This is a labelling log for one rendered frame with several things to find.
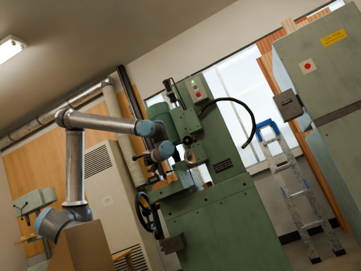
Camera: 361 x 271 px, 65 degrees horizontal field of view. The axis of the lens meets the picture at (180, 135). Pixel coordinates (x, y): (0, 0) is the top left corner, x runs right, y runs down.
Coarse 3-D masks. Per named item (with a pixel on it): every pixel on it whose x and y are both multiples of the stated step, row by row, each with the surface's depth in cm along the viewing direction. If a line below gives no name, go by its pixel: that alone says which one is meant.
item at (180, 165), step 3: (177, 162) 191; (180, 162) 191; (183, 162) 190; (171, 165) 192; (174, 165) 192; (177, 165) 191; (180, 165) 191; (183, 165) 190; (189, 165) 189; (174, 168) 191; (177, 168) 191; (180, 168) 190; (183, 168) 190; (186, 168) 189; (174, 171) 191
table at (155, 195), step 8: (168, 184) 161; (176, 184) 160; (184, 184) 164; (192, 184) 185; (200, 184) 212; (152, 192) 163; (160, 192) 162; (168, 192) 161; (176, 192) 165; (152, 200) 162
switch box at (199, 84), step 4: (192, 80) 182; (196, 80) 182; (200, 80) 181; (188, 84) 183; (196, 84) 181; (200, 84) 181; (188, 88) 182; (192, 88) 182; (200, 88) 180; (204, 88) 183; (192, 92) 181; (196, 92) 181; (200, 92) 180; (204, 92) 179; (192, 96) 181; (196, 96) 180; (200, 96) 180; (204, 96) 179; (192, 100) 181; (196, 100) 180; (200, 100) 179; (204, 100) 182; (196, 104) 184
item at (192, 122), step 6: (192, 108) 178; (186, 114) 178; (192, 114) 177; (186, 120) 177; (192, 120) 176; (198, 120) 176; (186, 126) 177; (192, 126) 176; (198, 126) 175; (192, 132) 177
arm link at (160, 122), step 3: (156, 120) 158; (159, 120) 158; (159, 123) 158; (162, 123) 159; (162, 126) 157; (162, 129) 155; (165, 129) 161; (162, 132) 155; (165, 132) 159; (159, 135) 154; (162, 135) 156; (165, 135) 158; (156, 138) 156; (159, 138) 156; (162, 138) 156; (165, 138) 157; (168, 138) 159; (153, 141) 159; (156, 141) 156; (159, 141) 156
